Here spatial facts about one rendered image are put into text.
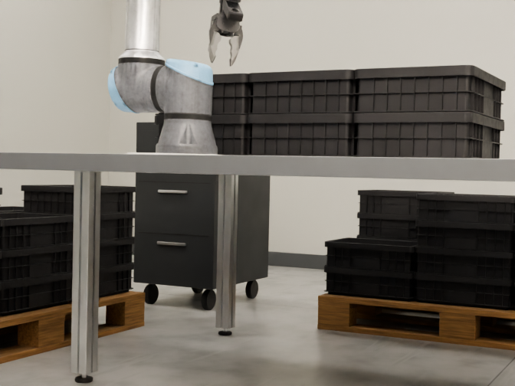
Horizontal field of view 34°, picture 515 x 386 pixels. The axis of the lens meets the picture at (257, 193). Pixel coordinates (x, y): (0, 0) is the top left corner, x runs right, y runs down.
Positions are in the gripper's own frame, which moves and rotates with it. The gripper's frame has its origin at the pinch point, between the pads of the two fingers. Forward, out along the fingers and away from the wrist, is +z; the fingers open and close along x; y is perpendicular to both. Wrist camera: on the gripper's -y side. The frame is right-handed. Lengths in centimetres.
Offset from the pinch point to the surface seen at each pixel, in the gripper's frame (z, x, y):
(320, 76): 6.9, -14.6, -44.9
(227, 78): 8.9, 4.5, -25.5
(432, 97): 10, -36, -65
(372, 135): 21, -27, -54
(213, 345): 97, -29, 67
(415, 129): 18, -34, -62
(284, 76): 7.6, -7.5, -37.7
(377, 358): 91, -81, 33
